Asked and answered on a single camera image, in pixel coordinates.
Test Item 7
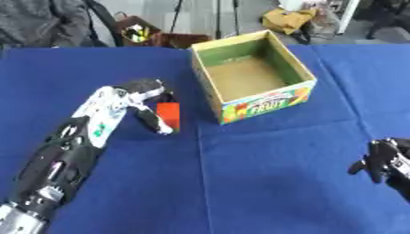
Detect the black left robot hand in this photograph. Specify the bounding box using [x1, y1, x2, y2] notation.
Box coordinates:
[113, 78, 177, 136]

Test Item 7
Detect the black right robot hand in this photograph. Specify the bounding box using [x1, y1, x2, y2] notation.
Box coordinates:
[347, 137, 410, 203]

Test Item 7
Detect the red rectangular block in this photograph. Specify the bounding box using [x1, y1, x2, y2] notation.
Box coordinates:
[155, 101, 183, 133]

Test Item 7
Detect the cardboard box with green inside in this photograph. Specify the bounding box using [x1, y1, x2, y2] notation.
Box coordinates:
[189, 29, 319, 125]

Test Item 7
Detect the brown bag with items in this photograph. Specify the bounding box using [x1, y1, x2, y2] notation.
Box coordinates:
[113, 12, 164, 48]

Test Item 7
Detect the black chair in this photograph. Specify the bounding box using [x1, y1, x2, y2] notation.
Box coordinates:
[81, 0, 125, 48]

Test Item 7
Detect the black tripod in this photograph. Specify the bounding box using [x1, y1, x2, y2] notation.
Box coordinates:
[167, 0, 243, 40]

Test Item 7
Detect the person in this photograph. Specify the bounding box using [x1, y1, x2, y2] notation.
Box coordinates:
[0, 0, 92, 49]

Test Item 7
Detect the yellow bag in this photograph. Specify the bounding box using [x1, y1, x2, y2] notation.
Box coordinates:
[259, 7, 319, 35]

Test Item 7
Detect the white post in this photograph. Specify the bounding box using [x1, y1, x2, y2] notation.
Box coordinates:
[334, 0, 362, 35]

